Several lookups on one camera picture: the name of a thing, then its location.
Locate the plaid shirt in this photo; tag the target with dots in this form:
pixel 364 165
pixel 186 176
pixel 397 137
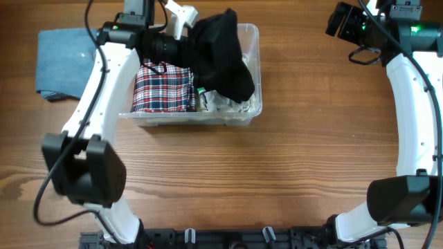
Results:
pixel 163 88

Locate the folded blue denim cloth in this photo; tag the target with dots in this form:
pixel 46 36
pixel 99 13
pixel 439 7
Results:
pixel 65 60

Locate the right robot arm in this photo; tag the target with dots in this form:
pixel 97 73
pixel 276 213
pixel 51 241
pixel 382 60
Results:
pixel 410 49

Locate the clear plastic storage container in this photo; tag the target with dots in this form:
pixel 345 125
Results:
pixel 248 35

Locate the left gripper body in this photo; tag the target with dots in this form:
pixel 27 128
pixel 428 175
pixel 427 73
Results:
pixel 167 48

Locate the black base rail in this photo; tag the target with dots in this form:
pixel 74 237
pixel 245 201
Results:
pixel 295 238

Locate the white t-shirt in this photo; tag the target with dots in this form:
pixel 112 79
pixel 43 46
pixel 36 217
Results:
pixel 214 102

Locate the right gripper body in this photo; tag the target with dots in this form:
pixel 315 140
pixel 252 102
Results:
pixel 356 28

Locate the black garment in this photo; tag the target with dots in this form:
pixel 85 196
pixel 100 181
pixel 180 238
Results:
pixel 216 57

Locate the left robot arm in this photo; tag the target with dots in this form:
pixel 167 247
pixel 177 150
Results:
pixel 82 164

